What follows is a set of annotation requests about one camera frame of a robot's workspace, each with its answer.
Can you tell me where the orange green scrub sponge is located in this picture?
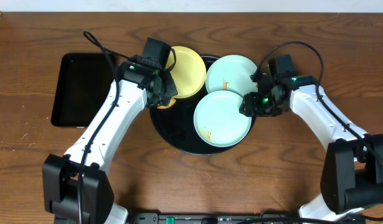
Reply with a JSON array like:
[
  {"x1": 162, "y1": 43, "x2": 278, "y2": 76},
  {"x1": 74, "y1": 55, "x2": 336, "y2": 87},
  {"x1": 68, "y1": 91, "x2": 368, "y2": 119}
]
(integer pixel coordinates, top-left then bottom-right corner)
[{"x1": 157, "y1": 97, "x2": 176, "y2": 110}]

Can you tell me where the yellow plate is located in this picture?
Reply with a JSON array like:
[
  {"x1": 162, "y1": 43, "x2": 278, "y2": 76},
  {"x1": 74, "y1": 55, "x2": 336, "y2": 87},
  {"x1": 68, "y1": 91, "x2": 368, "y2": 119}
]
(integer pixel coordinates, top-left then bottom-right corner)
[{"x1": 170, "y1": 46, "x2": 207, "y2": 99}]

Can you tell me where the mint green plate with streak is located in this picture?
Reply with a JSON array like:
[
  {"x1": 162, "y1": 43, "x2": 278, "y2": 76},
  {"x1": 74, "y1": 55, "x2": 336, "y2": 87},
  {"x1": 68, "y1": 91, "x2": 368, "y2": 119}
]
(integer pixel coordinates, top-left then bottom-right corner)
[{"x1": 206, "y1": 55, "x2": 258, "y2": 96}]

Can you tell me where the mint green plate front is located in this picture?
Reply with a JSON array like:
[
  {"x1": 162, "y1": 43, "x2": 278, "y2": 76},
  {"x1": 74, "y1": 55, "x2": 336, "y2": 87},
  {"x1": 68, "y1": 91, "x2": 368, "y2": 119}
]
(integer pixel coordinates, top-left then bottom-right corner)
[{"x1": 193, "y1": 90, "x2": 252, "y2": 147}]

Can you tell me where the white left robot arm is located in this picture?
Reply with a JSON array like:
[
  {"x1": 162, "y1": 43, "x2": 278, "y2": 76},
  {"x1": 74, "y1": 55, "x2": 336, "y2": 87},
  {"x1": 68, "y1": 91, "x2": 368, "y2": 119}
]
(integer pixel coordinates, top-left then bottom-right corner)
[{"x1": 42, "y1": 54, "x2": 177, "y2": 223}]

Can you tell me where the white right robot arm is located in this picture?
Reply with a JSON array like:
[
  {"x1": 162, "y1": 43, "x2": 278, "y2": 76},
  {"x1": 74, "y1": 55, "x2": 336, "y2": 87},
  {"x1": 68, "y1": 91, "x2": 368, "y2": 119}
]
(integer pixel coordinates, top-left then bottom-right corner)
[{"x1": 239, "y1": 75, "x2": 383, "y2": 221}]

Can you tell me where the round black tray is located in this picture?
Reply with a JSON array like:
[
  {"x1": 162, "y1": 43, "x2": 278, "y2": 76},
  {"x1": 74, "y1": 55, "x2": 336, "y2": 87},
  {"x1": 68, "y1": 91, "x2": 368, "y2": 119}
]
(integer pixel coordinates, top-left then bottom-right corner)
[{"x1": 150, "y1": 55, "x2": 255, "y2": 155}]

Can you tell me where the rectangular black tray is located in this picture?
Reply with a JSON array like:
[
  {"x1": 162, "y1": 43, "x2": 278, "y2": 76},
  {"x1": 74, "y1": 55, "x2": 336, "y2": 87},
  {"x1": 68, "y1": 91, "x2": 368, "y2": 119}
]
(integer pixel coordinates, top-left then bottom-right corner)
[{"x1": 50, "y1": 53, "x2": 113, "y2": 127}]

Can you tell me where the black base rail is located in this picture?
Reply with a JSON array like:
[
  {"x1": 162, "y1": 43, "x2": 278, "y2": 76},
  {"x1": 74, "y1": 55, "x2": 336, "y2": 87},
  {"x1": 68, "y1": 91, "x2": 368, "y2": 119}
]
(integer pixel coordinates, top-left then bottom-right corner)
[{"x1": 128, "y1": 212, "x2": 366, "y2": 224}]

